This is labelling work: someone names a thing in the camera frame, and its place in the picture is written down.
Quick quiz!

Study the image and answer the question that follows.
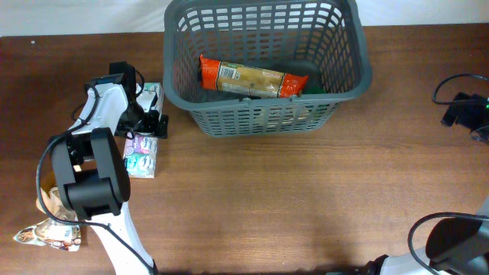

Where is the colourful tissue pack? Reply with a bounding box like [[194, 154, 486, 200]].
[[123, 87, 164, 178]]

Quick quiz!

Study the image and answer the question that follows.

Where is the red pasta packet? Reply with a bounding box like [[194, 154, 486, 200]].
[[199, 55, 309, 99]]

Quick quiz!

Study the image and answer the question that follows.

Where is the beige snack bag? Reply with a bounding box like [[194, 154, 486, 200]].
[[253, 105, 310, 128], [13, 172, 82, 252]]

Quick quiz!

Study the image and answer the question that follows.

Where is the green lidded seasoning jar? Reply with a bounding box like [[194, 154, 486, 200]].
[[301, 84, 328, 112]]

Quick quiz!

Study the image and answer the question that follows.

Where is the grey plastic basket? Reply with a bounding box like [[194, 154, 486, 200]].
[[163, 0, 372, 137]]

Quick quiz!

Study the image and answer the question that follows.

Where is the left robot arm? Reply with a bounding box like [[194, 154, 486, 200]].
[[43, 61, 168, 274]]

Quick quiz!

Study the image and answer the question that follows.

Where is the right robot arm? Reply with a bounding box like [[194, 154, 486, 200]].
[[355, 92, 488, 274]]

